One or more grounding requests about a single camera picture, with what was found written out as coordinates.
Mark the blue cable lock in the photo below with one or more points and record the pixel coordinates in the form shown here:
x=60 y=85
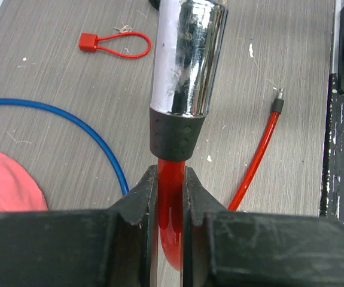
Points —
x=81 y=124

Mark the red cable padlock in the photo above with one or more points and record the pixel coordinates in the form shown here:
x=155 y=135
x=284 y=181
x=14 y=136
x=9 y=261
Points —
x=128 y=45

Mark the silver key with ring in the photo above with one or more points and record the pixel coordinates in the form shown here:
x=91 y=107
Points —
x=123 y=29

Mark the red cable lock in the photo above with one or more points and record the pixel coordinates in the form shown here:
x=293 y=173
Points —
x=188 y=44

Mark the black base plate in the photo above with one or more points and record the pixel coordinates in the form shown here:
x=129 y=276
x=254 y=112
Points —
x=332 y=191

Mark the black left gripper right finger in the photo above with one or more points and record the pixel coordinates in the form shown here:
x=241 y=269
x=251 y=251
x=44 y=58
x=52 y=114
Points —
x=225 y=248

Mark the pink cloth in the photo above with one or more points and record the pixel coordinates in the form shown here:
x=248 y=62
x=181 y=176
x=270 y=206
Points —
x=18 y=190

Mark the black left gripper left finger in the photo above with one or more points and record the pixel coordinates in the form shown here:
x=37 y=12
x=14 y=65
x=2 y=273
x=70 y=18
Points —
x=116 y=246

